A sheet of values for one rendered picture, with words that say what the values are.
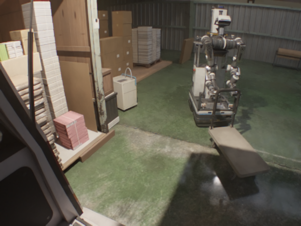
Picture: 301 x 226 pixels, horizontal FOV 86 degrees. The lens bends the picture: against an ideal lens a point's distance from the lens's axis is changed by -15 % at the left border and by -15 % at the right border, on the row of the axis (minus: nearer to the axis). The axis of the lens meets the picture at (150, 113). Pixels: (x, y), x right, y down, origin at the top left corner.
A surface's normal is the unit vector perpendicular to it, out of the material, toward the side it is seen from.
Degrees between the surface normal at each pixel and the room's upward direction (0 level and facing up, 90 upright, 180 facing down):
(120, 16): 89
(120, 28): 90
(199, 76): 90
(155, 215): 0
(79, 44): 90
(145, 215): 0
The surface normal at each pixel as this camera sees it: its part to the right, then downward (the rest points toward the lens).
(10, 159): 0.89, 0.22
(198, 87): -0.03, 0.47
